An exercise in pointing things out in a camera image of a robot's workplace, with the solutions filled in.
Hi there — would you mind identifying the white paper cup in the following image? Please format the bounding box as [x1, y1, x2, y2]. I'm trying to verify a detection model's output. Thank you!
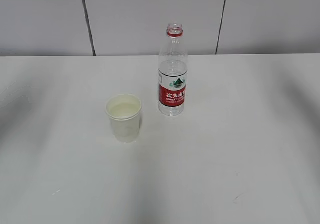
[105, 94, 142, 143]

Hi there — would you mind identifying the clear water bottle red label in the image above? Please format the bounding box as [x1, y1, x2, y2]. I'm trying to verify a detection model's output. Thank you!
[158, 23, 188, 116]

